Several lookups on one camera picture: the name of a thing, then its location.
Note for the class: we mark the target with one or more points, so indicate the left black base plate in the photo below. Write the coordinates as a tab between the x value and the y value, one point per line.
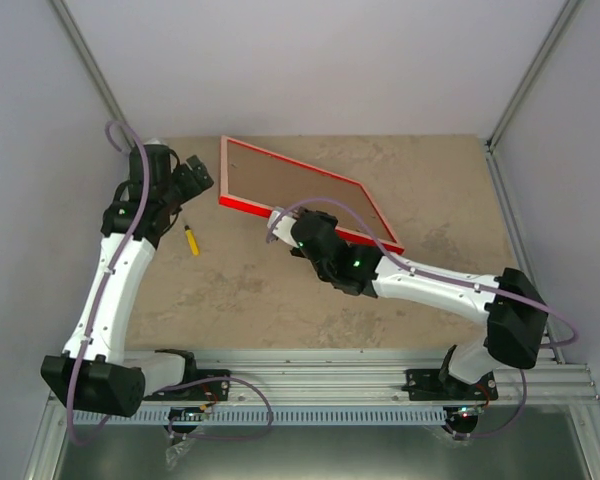
211	392

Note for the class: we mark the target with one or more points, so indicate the yellow handled screwdriver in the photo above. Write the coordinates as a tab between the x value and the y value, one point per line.
191	240

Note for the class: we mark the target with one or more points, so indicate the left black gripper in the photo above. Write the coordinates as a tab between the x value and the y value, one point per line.
193	187

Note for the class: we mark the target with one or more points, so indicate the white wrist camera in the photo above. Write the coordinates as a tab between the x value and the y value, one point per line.
279	227
155	141

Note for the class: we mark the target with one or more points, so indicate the aluminium corner post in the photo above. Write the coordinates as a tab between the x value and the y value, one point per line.
550	42
87	59

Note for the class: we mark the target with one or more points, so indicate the right aluminium corner post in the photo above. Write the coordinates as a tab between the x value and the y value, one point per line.
550	42

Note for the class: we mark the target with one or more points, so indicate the left aluminium corner post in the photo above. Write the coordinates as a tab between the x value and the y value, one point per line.
87	59

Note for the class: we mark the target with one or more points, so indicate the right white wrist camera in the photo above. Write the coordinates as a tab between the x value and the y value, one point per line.
279	227

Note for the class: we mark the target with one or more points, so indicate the brown frame backing board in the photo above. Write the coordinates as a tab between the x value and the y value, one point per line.
300	190

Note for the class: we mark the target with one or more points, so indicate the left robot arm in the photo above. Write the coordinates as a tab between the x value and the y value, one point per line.
91	374

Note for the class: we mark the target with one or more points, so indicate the red wooden picture frame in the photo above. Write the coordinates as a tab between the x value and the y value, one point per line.
300	195

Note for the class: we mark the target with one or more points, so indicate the grey slotted cable duct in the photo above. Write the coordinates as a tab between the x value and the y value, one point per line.
260	415

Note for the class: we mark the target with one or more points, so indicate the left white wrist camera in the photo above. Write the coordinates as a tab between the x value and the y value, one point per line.
155	141

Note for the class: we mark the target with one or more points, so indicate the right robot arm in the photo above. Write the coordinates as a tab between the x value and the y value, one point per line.
507	307

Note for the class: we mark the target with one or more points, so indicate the aluminium rail base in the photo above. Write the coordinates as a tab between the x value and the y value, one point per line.
544	425

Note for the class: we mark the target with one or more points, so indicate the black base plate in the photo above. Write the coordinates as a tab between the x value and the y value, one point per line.
211	392
427	385

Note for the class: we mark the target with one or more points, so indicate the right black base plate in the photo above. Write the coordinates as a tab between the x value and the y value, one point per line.
427	385

